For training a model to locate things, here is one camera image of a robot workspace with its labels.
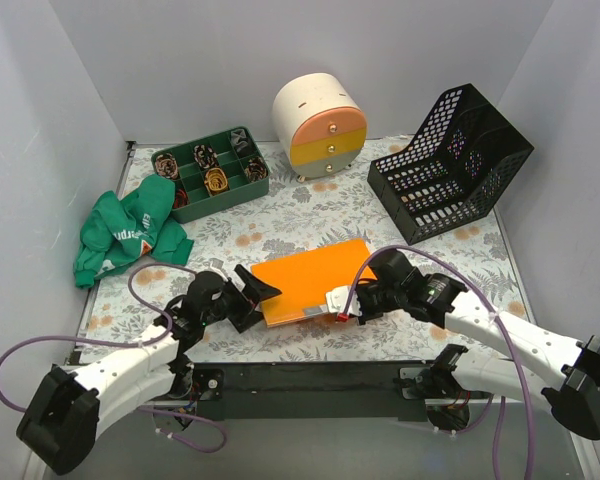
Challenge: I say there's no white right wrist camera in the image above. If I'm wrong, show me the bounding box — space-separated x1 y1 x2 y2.
325 286 361 322

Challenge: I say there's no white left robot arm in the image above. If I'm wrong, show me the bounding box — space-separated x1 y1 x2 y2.
16 265 281 475

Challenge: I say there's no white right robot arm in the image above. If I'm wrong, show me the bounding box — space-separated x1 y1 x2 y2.
339 245 600 440

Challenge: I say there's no green cloth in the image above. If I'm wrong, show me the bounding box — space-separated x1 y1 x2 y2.
73 174 194 289

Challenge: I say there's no cream round drawer cabinet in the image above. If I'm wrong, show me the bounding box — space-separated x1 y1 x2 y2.
271 73 364 182

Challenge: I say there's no yellow drawer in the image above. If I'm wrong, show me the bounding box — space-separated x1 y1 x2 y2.
289 129 366 166

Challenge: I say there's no black mesh file basket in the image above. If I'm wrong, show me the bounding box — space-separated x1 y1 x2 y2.
367 83 534 245

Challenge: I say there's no orange folder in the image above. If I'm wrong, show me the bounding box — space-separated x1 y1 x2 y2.
251 239 370 328

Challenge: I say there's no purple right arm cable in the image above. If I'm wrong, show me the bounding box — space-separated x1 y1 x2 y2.
342 245 537 480

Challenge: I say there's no green compartment organizer box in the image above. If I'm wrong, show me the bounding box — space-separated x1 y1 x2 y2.
151 126 269 224

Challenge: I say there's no aluminium frame rail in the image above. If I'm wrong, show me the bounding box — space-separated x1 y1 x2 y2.
22 362 600 480

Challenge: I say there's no orange drawer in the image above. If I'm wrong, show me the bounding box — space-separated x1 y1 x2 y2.
291 107 367 146

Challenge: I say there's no grey bottom drawer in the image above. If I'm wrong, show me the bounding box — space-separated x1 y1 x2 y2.
291 150 361 179

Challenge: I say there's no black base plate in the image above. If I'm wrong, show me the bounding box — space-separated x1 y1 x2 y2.
189 358 491 421

